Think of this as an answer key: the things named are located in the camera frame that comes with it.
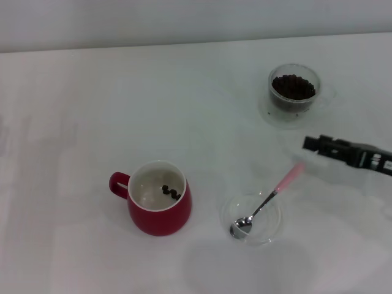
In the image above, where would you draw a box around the red ceramic mug white inside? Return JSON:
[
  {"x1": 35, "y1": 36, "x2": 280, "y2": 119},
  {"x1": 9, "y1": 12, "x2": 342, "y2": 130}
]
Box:
[{"x1": 108, "y1": 159, "x2": 194, "y2": 237}]

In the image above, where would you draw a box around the clear glass saucer under cup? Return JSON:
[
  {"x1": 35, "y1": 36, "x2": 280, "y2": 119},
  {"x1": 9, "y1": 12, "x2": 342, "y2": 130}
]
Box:
[{"x1": 260, "y1": 81, "x2": 331, "y2": 130}]

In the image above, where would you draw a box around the small coffee bean cluster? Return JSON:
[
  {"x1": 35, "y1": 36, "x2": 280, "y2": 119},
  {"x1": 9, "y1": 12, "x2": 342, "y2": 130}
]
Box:
[{"x1": 161, "y1": 184, "x2": 183, "y2": 201}]

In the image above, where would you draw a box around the metal spoon with pink handle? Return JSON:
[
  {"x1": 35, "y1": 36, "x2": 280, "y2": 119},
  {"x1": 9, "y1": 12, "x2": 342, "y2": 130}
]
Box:
[{"x1": 229, "y1": 162, "x2": 306, "y2": 239}]

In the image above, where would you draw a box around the coffee beans pile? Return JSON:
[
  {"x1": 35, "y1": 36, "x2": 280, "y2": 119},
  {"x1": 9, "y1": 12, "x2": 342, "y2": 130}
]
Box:
[{"x1": 271, "y1": 73, "x2": 317, "y2": 111}]

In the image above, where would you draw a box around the clear glass cup with handle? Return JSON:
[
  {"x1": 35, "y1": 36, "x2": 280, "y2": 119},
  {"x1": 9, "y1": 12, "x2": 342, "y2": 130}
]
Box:
[{"x1": 268, "y1": 63, "x2": 337, "y2": 113}]

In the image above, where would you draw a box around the clear glass spoon dish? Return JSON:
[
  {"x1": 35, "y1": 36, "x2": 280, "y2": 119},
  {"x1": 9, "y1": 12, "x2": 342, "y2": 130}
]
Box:
[{"x1": 220, "y1": 190, "x2": 283, "y2": 247}]

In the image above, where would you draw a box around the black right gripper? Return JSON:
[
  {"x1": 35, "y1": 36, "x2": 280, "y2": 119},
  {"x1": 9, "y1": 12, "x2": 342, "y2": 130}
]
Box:
[{"x1": 303, "y1": 134, "x2": 392, "y2": 178}]

